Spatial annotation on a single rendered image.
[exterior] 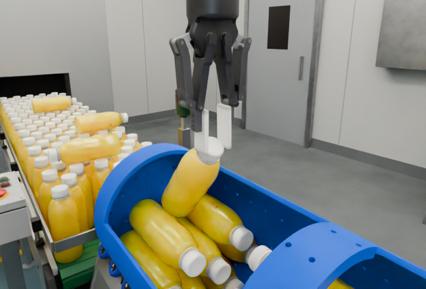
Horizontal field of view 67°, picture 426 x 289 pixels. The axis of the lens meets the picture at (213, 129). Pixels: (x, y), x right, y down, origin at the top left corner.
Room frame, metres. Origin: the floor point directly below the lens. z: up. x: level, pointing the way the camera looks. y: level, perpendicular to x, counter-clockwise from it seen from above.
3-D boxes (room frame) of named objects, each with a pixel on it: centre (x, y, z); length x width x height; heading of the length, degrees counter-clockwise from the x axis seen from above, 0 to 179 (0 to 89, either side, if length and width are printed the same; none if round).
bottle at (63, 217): (0.73, 0.38, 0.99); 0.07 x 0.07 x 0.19
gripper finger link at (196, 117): (0.46, 0.03, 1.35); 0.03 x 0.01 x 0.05; 126
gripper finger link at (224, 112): (0.50, -0.02, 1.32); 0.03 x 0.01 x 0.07; 36
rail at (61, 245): (0.79, 0.22, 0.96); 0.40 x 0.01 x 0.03; 127
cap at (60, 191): (0.73, 0.38, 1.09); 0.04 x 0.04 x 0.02
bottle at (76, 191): (0.80, 0.39, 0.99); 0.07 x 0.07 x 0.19
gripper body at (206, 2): (0.49, 0.00, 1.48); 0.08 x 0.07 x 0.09; 126
